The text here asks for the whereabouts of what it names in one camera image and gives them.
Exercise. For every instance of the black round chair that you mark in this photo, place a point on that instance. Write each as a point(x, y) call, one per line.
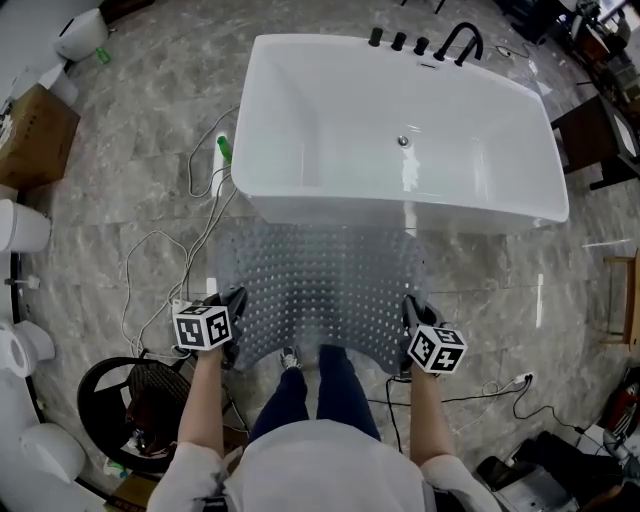
point(95, 400)

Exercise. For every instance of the small green bottle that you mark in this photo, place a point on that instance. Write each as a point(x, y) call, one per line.
point(102, 55)

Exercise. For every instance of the grey perforated bath mat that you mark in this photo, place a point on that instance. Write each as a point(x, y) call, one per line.
point(320, 295)

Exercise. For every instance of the dark wooden vanity cabinet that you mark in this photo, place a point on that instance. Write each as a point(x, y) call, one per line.
point(590, 135)

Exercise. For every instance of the small white bin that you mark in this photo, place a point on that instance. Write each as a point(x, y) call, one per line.
point(62, 87)

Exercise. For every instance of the small white plug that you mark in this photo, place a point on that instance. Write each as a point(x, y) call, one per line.
point(31, 282)

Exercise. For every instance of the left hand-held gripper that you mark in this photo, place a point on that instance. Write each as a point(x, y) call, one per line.
point(202, 327)

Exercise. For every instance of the person's white shirt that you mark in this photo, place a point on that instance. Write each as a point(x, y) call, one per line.
point(320, 470)

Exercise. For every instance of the person's leg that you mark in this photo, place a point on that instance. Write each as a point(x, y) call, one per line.
point(345, 395)
point(280, 405)

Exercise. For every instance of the person's right forearm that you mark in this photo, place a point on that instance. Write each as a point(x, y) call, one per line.
point(432, 420)

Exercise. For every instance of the long white power strip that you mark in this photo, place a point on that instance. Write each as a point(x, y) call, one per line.
point(217, 175)

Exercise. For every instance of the green packet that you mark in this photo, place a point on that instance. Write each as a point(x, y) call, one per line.
point(115, 467)

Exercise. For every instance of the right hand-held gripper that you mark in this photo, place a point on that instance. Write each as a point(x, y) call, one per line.
point(437, 350)

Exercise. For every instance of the person's right leg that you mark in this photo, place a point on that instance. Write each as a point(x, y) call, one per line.
point(345, 395)

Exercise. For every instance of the white bathtub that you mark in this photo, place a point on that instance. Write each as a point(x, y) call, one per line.
point(390, 110)

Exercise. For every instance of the person's left white sneaker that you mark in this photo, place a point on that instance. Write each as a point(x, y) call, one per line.
point(290, 358)

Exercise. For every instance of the white appliance box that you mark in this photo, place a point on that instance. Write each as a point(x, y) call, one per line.
point(530, 487)

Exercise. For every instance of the green plastic bottle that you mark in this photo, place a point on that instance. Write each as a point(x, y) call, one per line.
point(224, 149)

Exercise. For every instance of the black bathtub faucet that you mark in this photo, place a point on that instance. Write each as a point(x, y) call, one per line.
point(465, 30)

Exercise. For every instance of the person's left forearm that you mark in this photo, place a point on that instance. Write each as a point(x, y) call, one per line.
point(202, 400)

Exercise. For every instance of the small white power strip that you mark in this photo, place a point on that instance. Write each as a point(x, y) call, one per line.
point(524, 378)

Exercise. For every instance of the person's left leg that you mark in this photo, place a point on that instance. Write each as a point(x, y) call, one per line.
point(280, 405)

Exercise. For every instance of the black tap knob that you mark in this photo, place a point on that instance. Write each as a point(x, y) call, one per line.
point(421, 46)
point(398, 41)
point(375, 37)

